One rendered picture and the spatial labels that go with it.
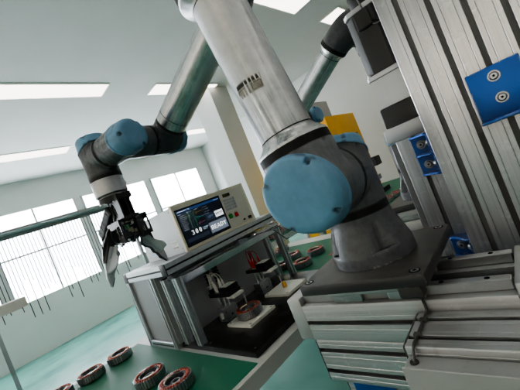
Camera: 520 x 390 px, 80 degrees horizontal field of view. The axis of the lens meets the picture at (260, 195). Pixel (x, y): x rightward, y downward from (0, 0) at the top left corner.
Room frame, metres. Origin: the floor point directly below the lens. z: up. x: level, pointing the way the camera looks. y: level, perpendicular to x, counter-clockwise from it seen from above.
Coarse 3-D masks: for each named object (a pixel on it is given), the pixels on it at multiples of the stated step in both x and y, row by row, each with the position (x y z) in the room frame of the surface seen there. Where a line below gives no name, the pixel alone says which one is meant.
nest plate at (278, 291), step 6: (288, 282) 1.48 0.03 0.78; (294, 282) 1.44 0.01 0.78; (300, 282) 1.41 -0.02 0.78; (276, 288) 1.47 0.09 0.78; (282, 288) 1.43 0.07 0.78; (288, 288) 1.40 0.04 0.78; (294, 288) 1.37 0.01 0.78; (270, 294) 1.42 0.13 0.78; (276, 294) 1.38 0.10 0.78; (282, 294) 1.36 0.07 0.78; (288, 294) 1.34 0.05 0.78
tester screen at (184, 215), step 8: (208, 200) 1.44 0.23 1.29; (216, 200) 1.47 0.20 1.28; (192, 208) 1.37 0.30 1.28; (200, 208) 1.40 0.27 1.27; (208, 208) 1.43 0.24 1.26; (216, 208) 1.46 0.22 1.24; (176, 216) 1.31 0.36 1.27; (184, 216) 1.33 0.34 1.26; (192, 216) 1.36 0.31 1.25; (200, 216) 1.39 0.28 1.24; (224, 216) 1.48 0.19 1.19; (184, 224) 1.32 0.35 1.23; (192, 224) 1.35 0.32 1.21; (200, 224) 1.38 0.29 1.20; (208, 224) 1.40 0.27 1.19; (184, 232) 1.31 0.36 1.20; (200, 232) 1.36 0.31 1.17; (216, 232) 1.42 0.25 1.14; (200, 240) 1.35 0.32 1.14
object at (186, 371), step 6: (174, 372) 1.02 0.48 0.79; (180, 372) 1.01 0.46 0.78; (186, 372) 0.98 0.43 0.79; (192, 372) 0.99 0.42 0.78; (168, 378) 1.00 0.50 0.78; (174, 378) 1.00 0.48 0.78; (180, 378) 0.96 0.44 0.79; (186, 378) 0.96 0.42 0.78; (192, 378) 0.98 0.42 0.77; (162, 384) 0.98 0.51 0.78; (168, 384) 0.99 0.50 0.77; (174, 384) 0.94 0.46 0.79; (180, 384) 0.94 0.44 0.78; (186, 384) 0.95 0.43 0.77
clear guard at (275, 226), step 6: (270, 222) 1.67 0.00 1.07; (276, 222) 1.55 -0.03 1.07; (258, 228) 1.60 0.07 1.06; (264, 228) 1.49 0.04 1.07; (270, 228) 1.39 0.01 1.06; (276, 228) 1.36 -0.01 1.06; (282, 228) 1.37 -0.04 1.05; (246, 234) 1.54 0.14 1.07; (252, 234) 1.44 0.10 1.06; (282, 234) 1.33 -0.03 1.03; (288, 234) 1.33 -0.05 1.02
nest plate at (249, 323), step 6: (264, 306) 1.29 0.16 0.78; (270, 306) 1.27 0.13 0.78; (264, 312) 1.24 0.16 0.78; (252, 318) 1.22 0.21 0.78; (258, 318) 1.20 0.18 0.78; (228, 324) 1.26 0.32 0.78; (234, 324) 1.23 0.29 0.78; (240, 324) 1.21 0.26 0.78; (246, 324) 1.18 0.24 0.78; (252, 324) 1.17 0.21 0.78
